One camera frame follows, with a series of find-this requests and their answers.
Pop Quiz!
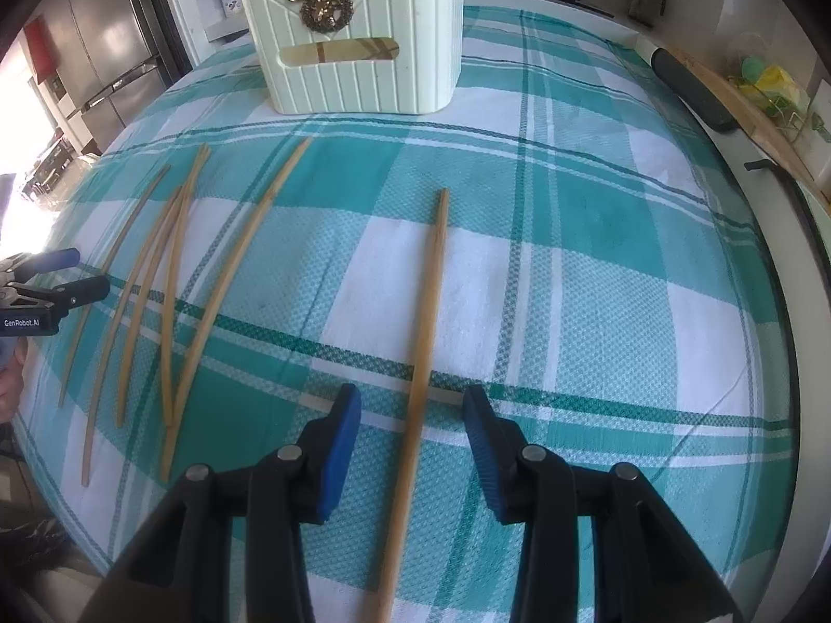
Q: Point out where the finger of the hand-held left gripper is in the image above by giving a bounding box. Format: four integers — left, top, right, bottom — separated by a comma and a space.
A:
0, 248, 80, 287
0, 276, 111, 316

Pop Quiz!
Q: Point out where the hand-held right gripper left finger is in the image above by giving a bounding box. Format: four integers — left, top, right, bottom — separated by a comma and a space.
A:
78, 383, 363, 623

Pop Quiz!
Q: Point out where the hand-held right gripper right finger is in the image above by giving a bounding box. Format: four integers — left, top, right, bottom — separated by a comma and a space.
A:
461, 384, 744, 623

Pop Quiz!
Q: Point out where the bamboo chopstick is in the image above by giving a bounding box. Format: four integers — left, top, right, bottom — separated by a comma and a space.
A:
57, 164, 171, 409
117, 143, 212, 428
159, 136, 314, 483
375, 188, 451, 623
81, 185, 184, 487
161, 154, 204, 428

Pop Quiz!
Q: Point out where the cream ribbed utensil holder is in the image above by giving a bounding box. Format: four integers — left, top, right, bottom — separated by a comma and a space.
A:
242, 0, 466, 114

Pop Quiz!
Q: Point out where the person's left hand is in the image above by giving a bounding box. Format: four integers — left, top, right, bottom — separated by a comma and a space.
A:
0, 337, 25, 426

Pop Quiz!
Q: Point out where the dark wooden furniture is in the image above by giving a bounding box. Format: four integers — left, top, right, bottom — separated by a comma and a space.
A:
19, 136, 82, 199

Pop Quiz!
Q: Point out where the teal plaid tablecloth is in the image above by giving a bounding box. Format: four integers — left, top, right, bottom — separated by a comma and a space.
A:
13, 5, 796, 623

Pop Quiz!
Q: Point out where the red hanging cloth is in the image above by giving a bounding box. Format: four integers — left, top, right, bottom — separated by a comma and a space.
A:
24, 18, 58, 82

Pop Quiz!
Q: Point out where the stainless steel refrigerator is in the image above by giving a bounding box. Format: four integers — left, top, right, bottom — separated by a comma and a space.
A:
29, 0, 171, 152

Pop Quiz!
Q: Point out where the black rimmed tray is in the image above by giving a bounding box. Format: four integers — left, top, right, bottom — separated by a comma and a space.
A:
743, 159, 831, 313

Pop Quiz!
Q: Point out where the wooden cutting board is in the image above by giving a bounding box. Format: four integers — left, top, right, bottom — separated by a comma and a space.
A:
668, 45, 815, 186

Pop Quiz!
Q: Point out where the sponge rack with cloths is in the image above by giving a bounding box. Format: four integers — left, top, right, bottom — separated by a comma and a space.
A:
730, 55, 812, 137

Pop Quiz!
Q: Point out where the black oblong handle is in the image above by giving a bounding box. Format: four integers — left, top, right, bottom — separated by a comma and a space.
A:
651, 47, 741, 134

